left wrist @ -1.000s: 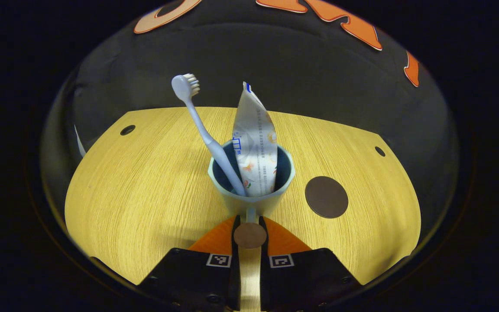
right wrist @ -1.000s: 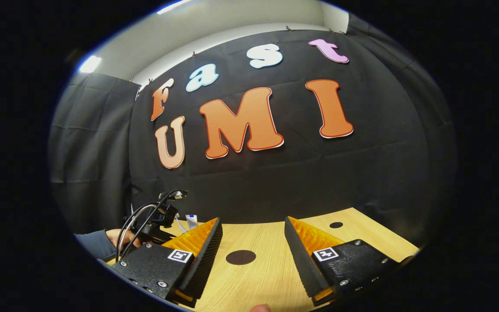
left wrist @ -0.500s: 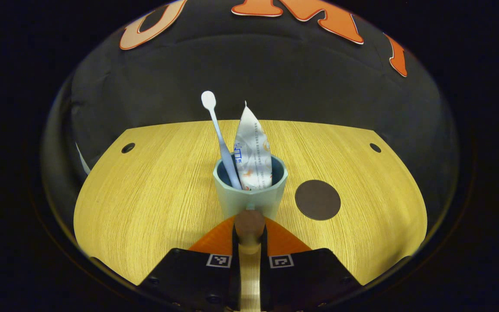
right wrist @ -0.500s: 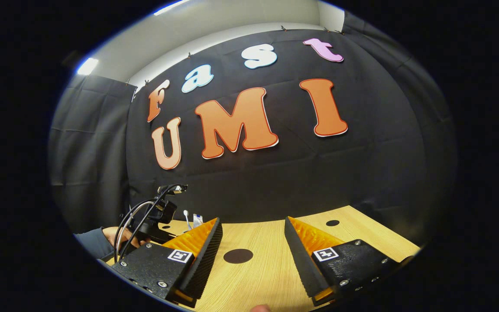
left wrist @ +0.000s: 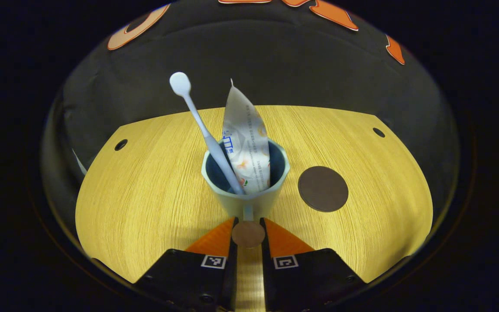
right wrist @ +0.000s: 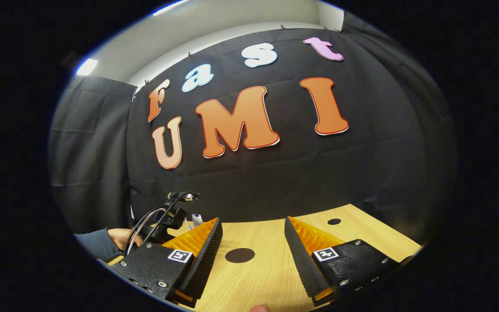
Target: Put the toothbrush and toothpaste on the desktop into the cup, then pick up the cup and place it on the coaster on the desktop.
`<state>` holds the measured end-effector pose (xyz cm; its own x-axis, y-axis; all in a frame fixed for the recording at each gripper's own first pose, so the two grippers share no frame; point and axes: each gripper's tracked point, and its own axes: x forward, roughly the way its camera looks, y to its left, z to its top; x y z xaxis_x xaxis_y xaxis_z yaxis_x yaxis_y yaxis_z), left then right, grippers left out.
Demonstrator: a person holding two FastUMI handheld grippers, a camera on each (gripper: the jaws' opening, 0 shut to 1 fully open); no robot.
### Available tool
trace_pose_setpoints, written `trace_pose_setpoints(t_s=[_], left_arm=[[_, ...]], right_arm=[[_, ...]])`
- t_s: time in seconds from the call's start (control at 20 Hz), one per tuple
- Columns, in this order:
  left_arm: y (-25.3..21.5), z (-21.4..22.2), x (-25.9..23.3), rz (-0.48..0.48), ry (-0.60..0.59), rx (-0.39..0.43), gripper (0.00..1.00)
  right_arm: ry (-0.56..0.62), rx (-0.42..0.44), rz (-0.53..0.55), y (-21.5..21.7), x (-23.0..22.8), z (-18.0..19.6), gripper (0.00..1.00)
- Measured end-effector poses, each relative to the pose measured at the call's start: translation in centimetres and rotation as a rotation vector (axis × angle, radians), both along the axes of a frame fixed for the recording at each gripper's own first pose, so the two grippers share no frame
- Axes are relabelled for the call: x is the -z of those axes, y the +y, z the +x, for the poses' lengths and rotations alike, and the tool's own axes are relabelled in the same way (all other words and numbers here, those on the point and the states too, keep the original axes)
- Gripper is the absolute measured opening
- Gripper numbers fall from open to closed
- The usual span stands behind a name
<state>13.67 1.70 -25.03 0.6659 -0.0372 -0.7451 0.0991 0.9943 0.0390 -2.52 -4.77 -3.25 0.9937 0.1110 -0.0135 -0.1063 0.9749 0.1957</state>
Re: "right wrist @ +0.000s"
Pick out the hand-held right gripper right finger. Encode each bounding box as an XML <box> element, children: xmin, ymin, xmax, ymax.
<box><xmin>284</xmin><ymin>216</ymin><xmax>402</xmax><ymax>306</ymax></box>

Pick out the dark brown round coaster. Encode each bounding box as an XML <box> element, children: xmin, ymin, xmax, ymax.
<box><xmin>225</xmin><ymin>248</ymin><xmax>256</xmax><ymax>263</ymax></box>

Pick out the ceiling light strip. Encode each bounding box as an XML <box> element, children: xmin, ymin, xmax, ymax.
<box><xmin>152</xmin><ymin>0</ymin><xmax>189</xmax><ymax>16</ymax></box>

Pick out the black backdrop cloth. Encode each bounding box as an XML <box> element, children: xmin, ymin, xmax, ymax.
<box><xmin>126</xmin><ymin>11</ymin><xmax>458</xmax><ymax>245</ymax></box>

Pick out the wooden desktop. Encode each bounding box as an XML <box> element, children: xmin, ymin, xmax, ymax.
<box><xmin>107</xmin><ymin>204</ymin><xmax>423</xmax><ymax>312</ymax></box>

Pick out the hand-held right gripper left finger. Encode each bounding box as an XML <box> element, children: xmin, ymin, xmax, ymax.
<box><xmin>111</xmin><ymin>218</ymin><xmax>223</xmax><ymax>308</ymax></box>

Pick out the plain black cloth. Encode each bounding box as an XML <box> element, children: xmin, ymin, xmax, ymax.
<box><xmin>48</xmin><ymin>76</ymin><xmax>137</xmax><ymax>234</ymax></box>

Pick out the ceiling light panel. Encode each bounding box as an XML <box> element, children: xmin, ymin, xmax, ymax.
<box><xmin>76</xmin><ymin>58</ymin><xmax>98</xmax><ymax>76</ymax></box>

